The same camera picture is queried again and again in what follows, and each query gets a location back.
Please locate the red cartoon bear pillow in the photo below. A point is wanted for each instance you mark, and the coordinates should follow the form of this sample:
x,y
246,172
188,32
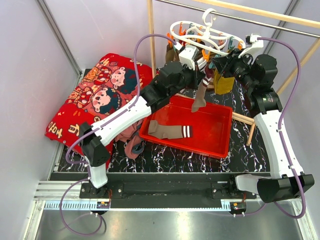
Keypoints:
x,y
107,87

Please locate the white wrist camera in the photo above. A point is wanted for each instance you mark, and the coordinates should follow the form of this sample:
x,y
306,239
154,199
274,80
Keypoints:
x,y
254,42
187,55

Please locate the wooden rack frame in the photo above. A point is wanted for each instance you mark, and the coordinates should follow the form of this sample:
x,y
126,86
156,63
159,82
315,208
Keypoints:
x,y
235,116

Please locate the white round clip hanger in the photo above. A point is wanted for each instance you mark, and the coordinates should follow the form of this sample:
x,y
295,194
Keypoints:
x,y
205,36

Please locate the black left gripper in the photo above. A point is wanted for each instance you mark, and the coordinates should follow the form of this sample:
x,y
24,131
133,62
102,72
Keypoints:
x,y
196,75

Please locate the maroon striped cuff sock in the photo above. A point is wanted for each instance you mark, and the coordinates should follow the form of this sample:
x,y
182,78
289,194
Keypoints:
x,y
199,100

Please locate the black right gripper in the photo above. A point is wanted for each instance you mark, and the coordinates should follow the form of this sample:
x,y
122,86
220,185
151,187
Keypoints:
x,y
228,62

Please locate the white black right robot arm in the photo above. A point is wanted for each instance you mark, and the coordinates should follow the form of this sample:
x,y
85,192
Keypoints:
x,y
287,178

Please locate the red plastic bin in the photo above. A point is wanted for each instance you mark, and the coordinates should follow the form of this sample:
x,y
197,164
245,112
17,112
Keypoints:
x,y
210,127

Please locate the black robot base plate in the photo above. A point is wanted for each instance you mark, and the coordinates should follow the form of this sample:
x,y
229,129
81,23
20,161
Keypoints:
x,y
216,185

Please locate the taupe ribbed sock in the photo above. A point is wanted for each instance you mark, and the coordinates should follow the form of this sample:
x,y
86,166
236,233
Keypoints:
x,y
169,131

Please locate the mustard yellow hanging sock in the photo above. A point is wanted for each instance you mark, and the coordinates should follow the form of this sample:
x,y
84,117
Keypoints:
x,y
222,85

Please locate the tan sock brown cuff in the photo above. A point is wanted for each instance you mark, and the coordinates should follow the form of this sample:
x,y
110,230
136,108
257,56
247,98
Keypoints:
x,y
171,55

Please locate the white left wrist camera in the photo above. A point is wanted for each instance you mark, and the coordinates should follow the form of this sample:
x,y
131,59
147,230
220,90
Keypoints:
x,y
187,55

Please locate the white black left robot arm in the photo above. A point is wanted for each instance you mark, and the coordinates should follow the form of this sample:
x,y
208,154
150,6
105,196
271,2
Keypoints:
x,y
93,139

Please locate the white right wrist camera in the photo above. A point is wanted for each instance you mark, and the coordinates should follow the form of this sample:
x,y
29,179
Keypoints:
x,y
254,42

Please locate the pink and teal garment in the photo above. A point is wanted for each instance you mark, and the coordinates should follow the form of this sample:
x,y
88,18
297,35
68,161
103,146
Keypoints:
x,y
135,145

